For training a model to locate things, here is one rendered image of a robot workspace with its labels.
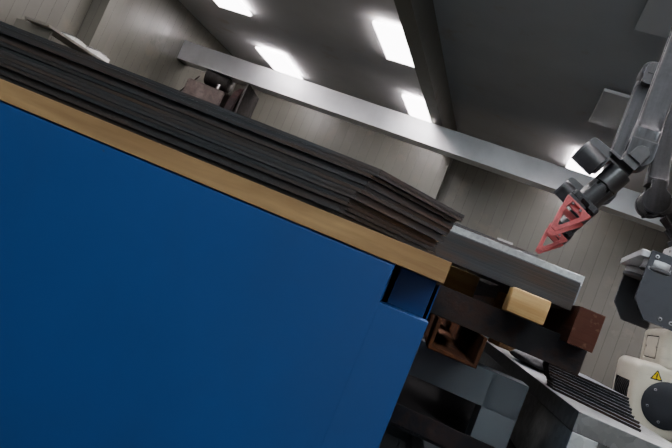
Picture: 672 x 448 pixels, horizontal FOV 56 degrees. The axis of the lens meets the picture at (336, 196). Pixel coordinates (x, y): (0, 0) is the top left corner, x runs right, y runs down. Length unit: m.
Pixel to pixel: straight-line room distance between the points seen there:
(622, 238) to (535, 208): 1.61
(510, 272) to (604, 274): 11.50
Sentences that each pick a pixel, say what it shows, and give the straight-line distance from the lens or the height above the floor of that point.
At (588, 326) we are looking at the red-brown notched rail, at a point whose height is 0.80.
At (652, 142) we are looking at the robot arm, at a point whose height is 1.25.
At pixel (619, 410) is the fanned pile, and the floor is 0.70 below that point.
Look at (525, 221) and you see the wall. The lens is 12.52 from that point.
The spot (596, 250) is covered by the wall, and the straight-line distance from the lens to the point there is 12.58.
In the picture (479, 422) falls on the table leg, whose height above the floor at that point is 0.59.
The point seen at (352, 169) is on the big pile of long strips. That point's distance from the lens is 0.63.
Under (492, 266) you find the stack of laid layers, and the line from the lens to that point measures 1.06.
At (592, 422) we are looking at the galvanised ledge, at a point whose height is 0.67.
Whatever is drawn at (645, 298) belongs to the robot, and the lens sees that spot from 1.63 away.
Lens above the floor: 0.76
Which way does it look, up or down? 5 degrees up
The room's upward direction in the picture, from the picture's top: 23 degrees clockwise
